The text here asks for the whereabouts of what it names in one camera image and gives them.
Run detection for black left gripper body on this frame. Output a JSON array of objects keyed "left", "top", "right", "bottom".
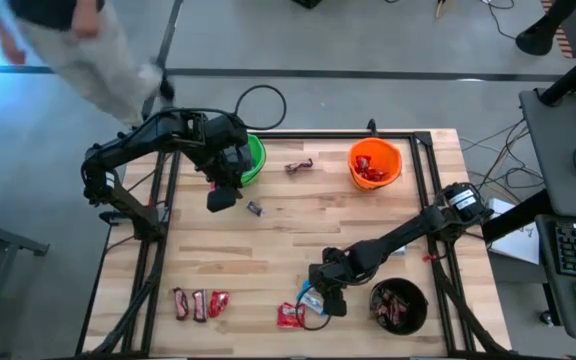
[{"left": 201, "top": 143, "right": 254, "bottom": 189}]

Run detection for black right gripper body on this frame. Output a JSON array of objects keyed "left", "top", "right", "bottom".
[{"left": 308, "top": 247, "right": 364, "bottom": 296}]

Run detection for brown Snickers candy bar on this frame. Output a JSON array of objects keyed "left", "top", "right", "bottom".
[
  {"left": 191, "top": 288, "right": 209, "bottom": 324},
  {"left": 284, "top": 157, "right": 315, "bottom": 175},
  {"left": 390, "top": 292, "right": 412, "bottom": 329},
  {"left": 171, "top": 286, "right": 190, "bottom": 322},
  {"left": 372, "top": 288, "right": 394, "bottom": 321}
]

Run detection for green plastic bucket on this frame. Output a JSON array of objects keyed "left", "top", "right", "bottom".
[{"left": 240, "top": 133, "right": 268, "bottom": 188}]

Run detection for black plastic bucket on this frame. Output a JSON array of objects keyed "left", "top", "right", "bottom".
[{"left": 369, "top": 277, "right": 430, "bottom": 337}]

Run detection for orange jack-o'-lantern bucket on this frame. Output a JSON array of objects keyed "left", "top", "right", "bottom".
[{"left": 347, "top": 137, "right": 403, "bottom": 192}]

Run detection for person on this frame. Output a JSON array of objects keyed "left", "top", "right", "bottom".
[{"left": 0, "top": 0, "right": 177, "bottom": 129}]

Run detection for white paper sheet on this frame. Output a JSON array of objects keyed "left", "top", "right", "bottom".
[{"left": 487, "top": 198, "right": 542, "bottom": 266}]

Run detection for black diagonal stand bar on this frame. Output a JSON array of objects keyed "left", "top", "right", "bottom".
[{"left": 481, "top": 187, "right": 557, "bottom": 244}]

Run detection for person's hand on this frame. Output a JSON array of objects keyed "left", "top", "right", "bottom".
[
  {"left": 0, "top": 34, "right": 27, "bottom": 66},
  {"left": 70, "top": 0, "right": 102, "bottom": 41}
]

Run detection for grey keyboard desk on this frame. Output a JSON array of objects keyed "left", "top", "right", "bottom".
[{"left": 535, "top": 213, "right": 576, "bottom": 342}]

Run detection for grey side desk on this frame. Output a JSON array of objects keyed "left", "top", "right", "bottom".
[{"left": 519, "top": 87, "right": 576, "bottom": 219}]

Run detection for black stand foot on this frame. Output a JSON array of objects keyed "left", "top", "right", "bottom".
[{"left": 515, "top": 0, "right": 576, "bottom": 57}]

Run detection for black stand pole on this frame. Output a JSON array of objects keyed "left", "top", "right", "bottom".
[{"left": 539, "top": 38, "right": 576, "bottom": 107}]

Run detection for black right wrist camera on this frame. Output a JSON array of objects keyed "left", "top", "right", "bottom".
[{"left": 322, "top": 287, "right": 348, "bottom": 318}]

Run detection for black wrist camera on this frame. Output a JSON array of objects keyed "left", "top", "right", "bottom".
[
  {"left": 206, "top": 185, "right": 239, "bottom": 214},
  {"left": 322, "top": 287, "right": 348, "bottom": 318}
]

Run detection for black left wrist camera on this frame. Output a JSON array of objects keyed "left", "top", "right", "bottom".
[{"left": 206, "top": 185, "right": 239, "bottom": 214}]

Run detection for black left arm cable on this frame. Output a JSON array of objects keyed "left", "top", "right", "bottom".
[{"left": 117, "top": 149, "right": 174, "bottom": 197}]

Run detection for black left camera cable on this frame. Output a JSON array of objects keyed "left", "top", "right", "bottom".
[{"left": 234, "top": 83, "right": 288, "bottom": 132}]

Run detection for black aluminium table frame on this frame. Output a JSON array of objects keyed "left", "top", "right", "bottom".
[{"left": 75, "top": 130, "right": 507, "bottom": 359}]

